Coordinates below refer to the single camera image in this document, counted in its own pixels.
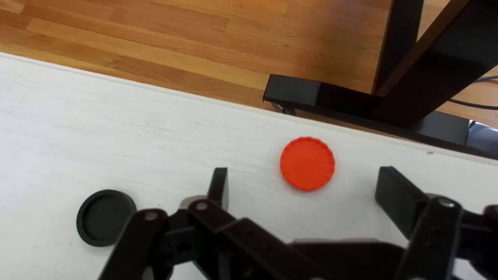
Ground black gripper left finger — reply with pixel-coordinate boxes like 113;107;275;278
97;166;332;280

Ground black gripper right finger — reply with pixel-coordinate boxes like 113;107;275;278
374;165;498;280

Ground orange game disc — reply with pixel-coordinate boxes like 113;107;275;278
278;135;335;193

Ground black game disc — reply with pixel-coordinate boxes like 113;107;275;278
74;188;138;249

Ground black metal stand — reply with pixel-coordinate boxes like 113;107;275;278
261;0;498;160

